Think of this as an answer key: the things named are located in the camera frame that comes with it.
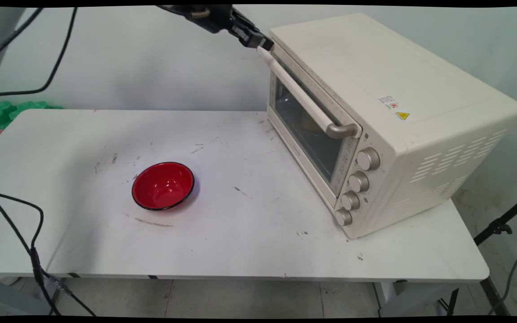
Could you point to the red bowl with black rim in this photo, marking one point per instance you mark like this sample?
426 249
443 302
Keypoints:
162 186

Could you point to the green foam mat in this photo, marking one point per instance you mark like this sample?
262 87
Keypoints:
2 114

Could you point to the yellow warning sticker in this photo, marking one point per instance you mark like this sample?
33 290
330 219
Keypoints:
402 115

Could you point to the black table leg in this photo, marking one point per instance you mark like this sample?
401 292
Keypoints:
494 296

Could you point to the silver oven knob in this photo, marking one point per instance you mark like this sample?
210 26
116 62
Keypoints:
368 159
358 181
343 217
350 200

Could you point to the black tripod stand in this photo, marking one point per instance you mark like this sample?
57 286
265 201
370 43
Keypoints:
498 226

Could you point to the grey metal base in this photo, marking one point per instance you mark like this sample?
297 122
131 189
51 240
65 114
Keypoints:
2 300

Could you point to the white table support bracket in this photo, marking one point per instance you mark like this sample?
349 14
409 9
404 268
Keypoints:
413 300

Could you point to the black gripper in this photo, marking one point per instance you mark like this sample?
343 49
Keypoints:
211 18

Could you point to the cream toaster oven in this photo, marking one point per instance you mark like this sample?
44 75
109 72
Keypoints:
375 67

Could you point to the white oven label sticker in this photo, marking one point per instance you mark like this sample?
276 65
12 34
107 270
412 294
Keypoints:
388 102

